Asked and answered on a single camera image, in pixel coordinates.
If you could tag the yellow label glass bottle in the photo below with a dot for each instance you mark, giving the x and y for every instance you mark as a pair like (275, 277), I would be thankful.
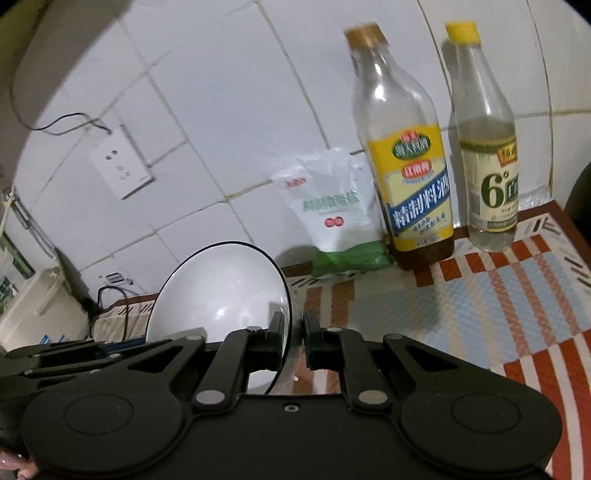
(415, 203)

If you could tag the person's left hand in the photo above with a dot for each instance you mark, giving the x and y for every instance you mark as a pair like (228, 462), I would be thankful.
(16, 461)

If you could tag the white rice cooker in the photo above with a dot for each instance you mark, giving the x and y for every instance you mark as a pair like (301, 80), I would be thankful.
(46, 309)

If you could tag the dark round object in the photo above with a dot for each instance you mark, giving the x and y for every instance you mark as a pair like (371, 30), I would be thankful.
(581, 194)

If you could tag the white ribbed bowl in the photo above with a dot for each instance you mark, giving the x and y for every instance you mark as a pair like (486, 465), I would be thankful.
(217, 286)

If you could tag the white green salt bag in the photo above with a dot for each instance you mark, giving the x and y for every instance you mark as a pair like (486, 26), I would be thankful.
(323, 207)

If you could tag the white wall socket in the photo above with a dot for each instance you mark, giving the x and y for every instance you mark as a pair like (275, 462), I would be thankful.
(117, 161)

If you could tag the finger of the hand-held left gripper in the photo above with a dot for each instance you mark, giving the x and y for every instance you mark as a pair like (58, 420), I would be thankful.
(55, 349)
(92, 363)

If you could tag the clear vinegar bottle yellow cap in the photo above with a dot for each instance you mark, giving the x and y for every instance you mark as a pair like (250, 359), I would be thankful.
(491, 194)

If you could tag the striped table mat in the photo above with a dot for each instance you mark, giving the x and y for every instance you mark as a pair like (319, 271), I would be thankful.
(508, 300)

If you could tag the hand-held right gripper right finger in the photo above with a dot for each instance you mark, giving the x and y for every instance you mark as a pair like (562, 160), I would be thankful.
(310, 344)

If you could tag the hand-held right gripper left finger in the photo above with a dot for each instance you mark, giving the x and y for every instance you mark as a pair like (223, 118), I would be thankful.
(274, 339)

